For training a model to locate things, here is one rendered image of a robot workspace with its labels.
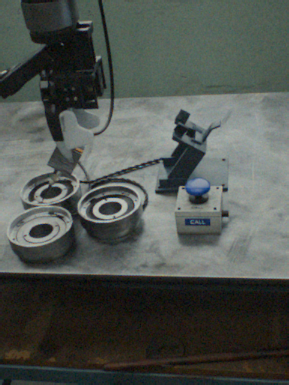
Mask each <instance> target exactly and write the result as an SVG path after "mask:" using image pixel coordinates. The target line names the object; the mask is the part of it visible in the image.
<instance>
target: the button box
mask: <svg viewBox="0 0 289 385"><path fill-rule="evenodd" d="M222 217H229V210H223V195H222V186H210V191H209V192H208V193H206V194H205V195H203V196H202V198H200V199H197V198H195V196H191V195H189V194H187V192H186V189H185V186H180V187H179V191H178V198H177V202H176V206H175V222H176V228H177V234H213V235H220V234H221V224H222Z"/></svg>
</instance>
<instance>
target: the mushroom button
mask: <svg viewBox="0 0 289 385"><path fill-rule="evenodd" d="M185 189H186V192H187V194H189V195H191V196H195V198H197V199H200V198H202V196H203V195H205V194H206V193H208V192H209V191H210V183H209V182H208V181H207V180H205V179H202V178H196V179H192V180H189V181H188V182H187V184H186V186H185Z"/></svg>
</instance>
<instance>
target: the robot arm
mask: <svg viewBox="0 0 289 385"><path fill-rule="evenodd" d="M20 4H21V8H22V12H23V18H24V22H26V27H27V29H29V34H30V38H31V41H32V43H35V44H41V46H40V47H38V48H37V49H36V50H33V51H32V52H31V53H30V54H29V55H28V56H27V57H26V58H25V59H22V60H21V61H19V62H18V63H17V64H16V65H15V66H14V67H13V68H8V69H6V70H5V71H3V72H2V73H1V74H0V96H1V97H2V98H3V99H6V98H7V97H8V96H10V95H11V96H13V95H14V94H16V93H17V92H19V91H20V89H21V88H23V86H24V85H25V84H26V83H27V82H29V81H30V80H31V79H32V78H33V77H35V76H36V75H37V74H39V75H40V83H39V85H40V92H41V100H42V103H43V105H44V115H46V119H47V124H48V128H49V130H50V133H51V135H52V138H53V141H54V142H55V144H56V146H57V147H58V148H59V150H60V152H61V154H62V155H63V156H64V157H65V158H66V159H67V161H68V162H74V159H73V155H72V150H71V149H74V148H77V147H81V146H84V145H88V144H91V143H92V142H93V140H94V136H93V133H92V132H91V131H90V130H89V129H93V128H96V127H98V126H99V124H100V118H99V116H98V115H96V114H91V112H89V111H86V109H99V103H98V99H97V98H98V97H102V96H103V93H104V89H106V83H105V74H104V69H103V65H102V57H101V56H95V51H94V47H93V39H92V33H93V22H92V21H88V22H79V21H78V20H79V19H80V15H79V11H78V3H77V0H20ZM100 67H101V70H100ZM101 72H102V74H101ZM91 100H94V102H92V101H91Z"/></svg>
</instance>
